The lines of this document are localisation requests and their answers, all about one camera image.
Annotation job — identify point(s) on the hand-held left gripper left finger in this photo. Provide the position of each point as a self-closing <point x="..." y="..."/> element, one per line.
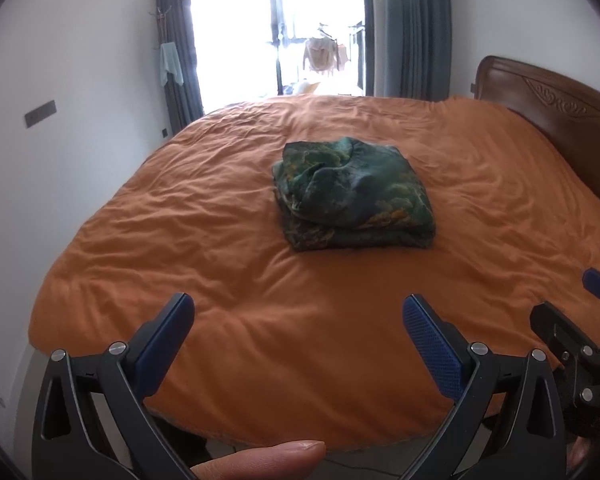
<point x="167" y="340"/>

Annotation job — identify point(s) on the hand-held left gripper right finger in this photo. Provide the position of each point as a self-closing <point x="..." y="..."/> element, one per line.
<point x="430" y="347"/>

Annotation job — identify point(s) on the green printed garment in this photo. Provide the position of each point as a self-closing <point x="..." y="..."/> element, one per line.
<point x="360" y="195"/>

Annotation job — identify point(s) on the person's left hand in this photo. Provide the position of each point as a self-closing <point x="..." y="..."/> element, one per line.
<point x="270" y="457"/>

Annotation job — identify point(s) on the orange bed cover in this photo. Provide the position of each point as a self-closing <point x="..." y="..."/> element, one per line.
<point x="230" y="260"/>

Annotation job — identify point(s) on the brown wooden headboard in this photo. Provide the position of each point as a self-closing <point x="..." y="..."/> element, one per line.
<point x="555" y="105"/>

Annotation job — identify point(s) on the light blue towel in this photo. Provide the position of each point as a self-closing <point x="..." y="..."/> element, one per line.
<point x="171" y="65"/>

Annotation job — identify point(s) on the hanging laundry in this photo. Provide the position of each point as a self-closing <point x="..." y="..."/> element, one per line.
<point x="325" y="57"/>

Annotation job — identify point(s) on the glass balcony door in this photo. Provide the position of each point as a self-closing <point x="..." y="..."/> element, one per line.
<point x="240" y="35"/>

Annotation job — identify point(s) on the wooden coat rack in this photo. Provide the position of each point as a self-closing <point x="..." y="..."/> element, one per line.
<point x="164" y="22"/>

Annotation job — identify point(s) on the grey wall switch panel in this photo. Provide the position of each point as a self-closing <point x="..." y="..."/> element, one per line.
<point x="40" y="113"/>

